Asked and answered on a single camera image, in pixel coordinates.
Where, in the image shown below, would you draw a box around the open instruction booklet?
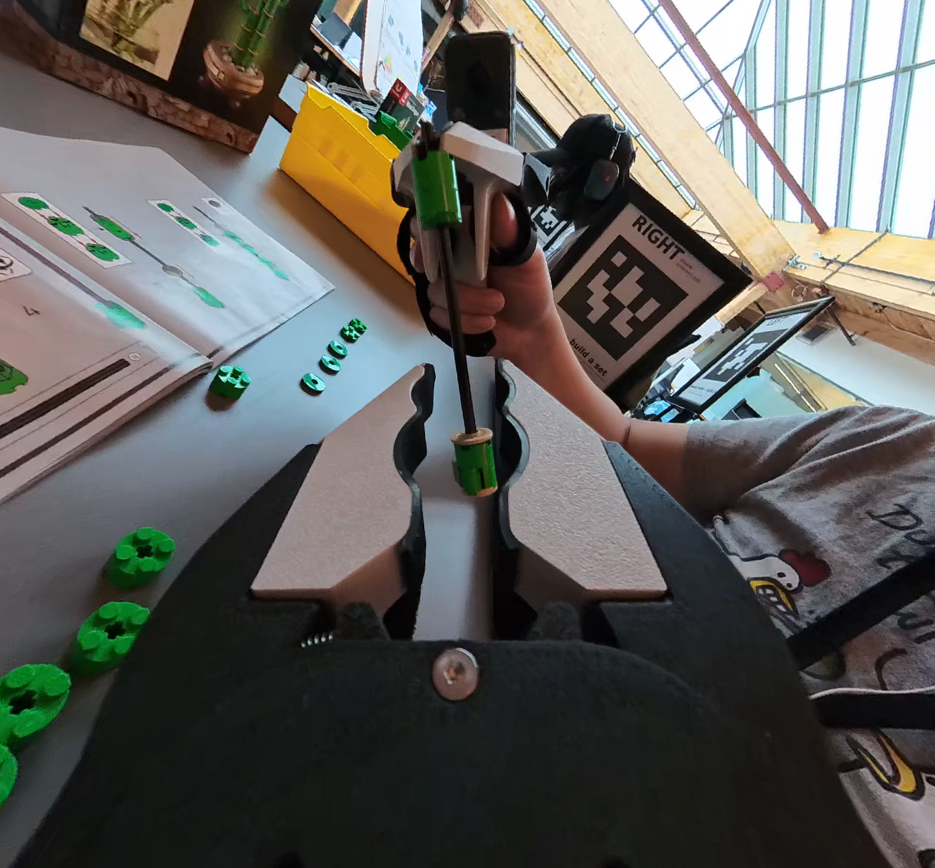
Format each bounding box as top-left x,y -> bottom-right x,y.
0,126 -> 335,504

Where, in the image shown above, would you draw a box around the black toy axle rod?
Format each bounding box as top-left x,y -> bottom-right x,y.
418,121 -> 479,438

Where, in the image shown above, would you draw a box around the black bamboo print box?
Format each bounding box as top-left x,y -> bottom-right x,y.
0,0 -> 353,154

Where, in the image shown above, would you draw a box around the yellow plastic bin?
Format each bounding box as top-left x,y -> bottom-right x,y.
280,82 -> 419,279

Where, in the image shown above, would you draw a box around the large framed marker sign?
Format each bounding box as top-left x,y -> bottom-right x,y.
548,181 -> 753,410

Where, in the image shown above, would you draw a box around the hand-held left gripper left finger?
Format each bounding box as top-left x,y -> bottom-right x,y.
250,362 -> 437,639

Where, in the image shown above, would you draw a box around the green part in bin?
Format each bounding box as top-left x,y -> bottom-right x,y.
369,112 -> 413,151

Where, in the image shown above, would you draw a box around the narrow black strap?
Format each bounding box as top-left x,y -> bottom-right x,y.
811,693 -> 935,732

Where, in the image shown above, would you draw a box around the person's right hand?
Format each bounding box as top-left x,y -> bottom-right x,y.
412,192 -> 568,374

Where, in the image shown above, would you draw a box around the grey printed t-shirt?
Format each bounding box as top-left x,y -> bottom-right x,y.
679,404 -> 935,868

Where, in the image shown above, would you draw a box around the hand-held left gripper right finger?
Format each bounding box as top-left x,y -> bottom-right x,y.
497,360 -> 670,637

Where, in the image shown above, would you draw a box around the wide black strap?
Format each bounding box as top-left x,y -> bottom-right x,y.
787,572 -> 935,668

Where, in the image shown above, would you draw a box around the small framed marker sign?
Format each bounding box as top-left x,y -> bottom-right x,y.
668,296 -> 837,417

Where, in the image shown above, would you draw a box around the person's right forearm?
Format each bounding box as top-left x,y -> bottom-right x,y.
537,313 -> 695,478

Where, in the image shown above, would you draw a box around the white hanging paper sheets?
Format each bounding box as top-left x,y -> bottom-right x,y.
361,0 -> 426,103

